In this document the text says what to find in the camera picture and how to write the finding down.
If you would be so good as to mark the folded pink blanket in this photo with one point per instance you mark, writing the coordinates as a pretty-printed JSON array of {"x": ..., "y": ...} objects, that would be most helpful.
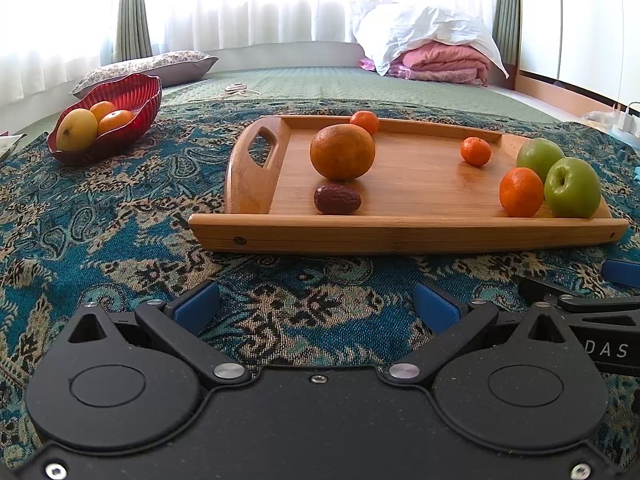
[{"x": 445, "y": 62}]

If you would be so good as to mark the white duvet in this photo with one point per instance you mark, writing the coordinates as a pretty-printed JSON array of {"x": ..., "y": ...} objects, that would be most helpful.
[{"x": 425, "y": 25}]

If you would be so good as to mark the wooden tray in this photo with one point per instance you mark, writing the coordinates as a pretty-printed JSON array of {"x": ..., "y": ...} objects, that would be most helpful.
[{"x": 415, "y": 185}]

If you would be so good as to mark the crumpled white tissue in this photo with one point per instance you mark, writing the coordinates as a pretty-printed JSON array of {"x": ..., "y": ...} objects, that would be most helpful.
[{"x": 9, "y": 144}]

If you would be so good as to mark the red date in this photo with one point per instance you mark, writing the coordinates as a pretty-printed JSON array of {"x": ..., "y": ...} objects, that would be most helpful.
[{"x": 337, "y": 199}]

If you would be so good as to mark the green quilted mat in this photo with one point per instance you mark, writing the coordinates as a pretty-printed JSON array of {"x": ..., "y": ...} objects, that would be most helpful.
[{"x": 310, "y": 82}]

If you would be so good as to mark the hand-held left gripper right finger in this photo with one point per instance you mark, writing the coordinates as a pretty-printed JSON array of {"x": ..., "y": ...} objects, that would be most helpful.
[{"x": 435, "y": 307}]

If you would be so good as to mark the clear plastic bag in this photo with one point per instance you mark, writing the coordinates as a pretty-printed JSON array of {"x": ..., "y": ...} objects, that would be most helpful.
[{"x": 599, "y": 117}]

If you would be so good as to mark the teal paisley blanket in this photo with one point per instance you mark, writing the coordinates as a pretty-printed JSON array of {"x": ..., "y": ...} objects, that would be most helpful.
[{"x": 125, "y": 240}]

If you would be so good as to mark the white power adapter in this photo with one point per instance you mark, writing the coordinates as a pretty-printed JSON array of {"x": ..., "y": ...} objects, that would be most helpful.
[
  {"x": 625, "y": 117},
  {"x": 636, "y": 115}
]

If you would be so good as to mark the green curtain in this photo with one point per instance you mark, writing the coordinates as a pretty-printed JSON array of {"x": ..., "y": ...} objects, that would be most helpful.
[
  {"x": 506, "y": 10},
  {"x": 132, "y": 10}
]

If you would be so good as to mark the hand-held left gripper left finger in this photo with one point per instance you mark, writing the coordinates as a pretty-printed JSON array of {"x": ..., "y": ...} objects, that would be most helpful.
[{"x": 197, "y": 305}]

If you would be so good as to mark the white sheer curtain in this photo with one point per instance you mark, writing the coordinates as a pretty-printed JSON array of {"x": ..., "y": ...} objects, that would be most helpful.
[
  {"x": 300, "y": 0},
  {"x": 50, "y": 20}
]

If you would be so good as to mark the light blue round base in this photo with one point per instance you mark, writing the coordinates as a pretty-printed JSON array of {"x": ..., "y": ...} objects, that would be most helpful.
[{"x": 627, "y": 135}]

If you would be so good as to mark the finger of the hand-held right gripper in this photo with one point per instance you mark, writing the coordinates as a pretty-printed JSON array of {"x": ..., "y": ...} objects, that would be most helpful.
[
  {"x": 600, "y": 302},
  {"x": 622, "y": 272}
]

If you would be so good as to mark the white wardrobe with wooden base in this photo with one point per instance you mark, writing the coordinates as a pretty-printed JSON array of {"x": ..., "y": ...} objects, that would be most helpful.
[{"x": 575, "y": 15}]

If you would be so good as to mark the small mandarin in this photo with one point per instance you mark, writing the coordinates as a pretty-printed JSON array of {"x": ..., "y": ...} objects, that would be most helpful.
[
  {"x": 364, "y": 122},
  {"x": 521, "y": 192},
  {"x": 476, "y": 151}
]

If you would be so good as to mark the large orange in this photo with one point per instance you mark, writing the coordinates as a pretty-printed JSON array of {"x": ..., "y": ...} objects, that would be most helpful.
[{"x": 342, "y": 152}]

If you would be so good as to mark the floral patterned pillow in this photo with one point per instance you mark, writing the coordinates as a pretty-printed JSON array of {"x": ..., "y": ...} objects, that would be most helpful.
[{"x": 165, "y": 65}]

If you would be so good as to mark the yellow mango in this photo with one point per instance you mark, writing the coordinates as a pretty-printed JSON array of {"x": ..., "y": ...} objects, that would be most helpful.
[{"x": 76, "y": 130}]

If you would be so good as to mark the red ribbed bowl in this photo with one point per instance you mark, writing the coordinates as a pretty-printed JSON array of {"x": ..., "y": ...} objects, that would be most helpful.
[{"x": 137, "y": 95}]

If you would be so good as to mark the green apple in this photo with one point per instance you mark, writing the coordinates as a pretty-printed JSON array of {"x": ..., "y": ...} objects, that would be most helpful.
[
  {"x": 537, "y": 155},
  {"x": 572, "y": 190}
]

